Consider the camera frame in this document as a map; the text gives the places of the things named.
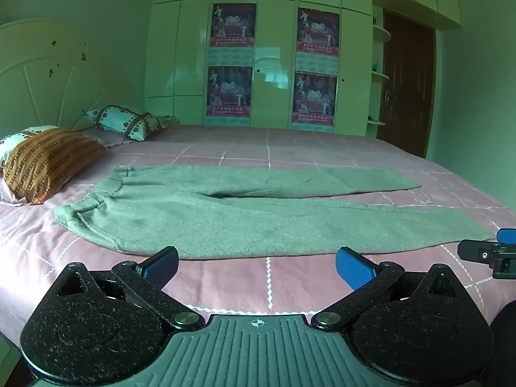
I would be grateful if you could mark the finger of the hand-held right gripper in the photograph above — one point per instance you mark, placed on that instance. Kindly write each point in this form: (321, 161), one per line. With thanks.
(507, 236)
(475, 250)

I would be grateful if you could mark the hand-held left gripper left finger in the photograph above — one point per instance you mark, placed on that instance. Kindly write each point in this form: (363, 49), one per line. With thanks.
(160, 267)

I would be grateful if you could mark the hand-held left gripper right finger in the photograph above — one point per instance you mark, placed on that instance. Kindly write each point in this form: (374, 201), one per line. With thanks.
(354, 268)

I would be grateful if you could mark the grey pants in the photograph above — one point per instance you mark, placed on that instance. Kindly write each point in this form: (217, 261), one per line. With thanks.
(225, 221)

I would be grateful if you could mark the dark cloth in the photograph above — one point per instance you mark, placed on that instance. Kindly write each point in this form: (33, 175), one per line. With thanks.
(504, 346)

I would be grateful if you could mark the bed with pink checked sheet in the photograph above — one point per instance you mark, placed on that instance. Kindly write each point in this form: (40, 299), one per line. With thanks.
(306, 149)

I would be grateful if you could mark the pink pillow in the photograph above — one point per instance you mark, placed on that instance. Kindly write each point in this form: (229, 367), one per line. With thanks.
(107, 137)

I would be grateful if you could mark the teal patterned pillow with brown bands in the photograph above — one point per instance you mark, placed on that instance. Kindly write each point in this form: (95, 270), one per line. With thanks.
(123, 120)

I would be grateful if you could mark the orange striped pillow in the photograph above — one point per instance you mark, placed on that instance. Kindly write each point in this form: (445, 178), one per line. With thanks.
(44, 161)

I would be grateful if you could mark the brown wooden door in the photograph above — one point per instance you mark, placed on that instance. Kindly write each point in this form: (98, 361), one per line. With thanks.
(407, 88)

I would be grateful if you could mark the corner shelf unit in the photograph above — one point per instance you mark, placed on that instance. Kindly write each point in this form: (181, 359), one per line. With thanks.
(378, 76)

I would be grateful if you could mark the cream wardrobe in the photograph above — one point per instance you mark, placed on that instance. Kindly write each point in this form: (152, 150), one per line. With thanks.
(274, 48)

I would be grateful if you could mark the cream headboard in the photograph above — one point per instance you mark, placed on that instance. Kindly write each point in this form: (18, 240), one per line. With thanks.
(44, 60)

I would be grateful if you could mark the wall poster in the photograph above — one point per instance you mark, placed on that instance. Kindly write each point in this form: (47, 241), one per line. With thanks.
(313, 97)
(233, 24)
(317, 30)
(229, 90)

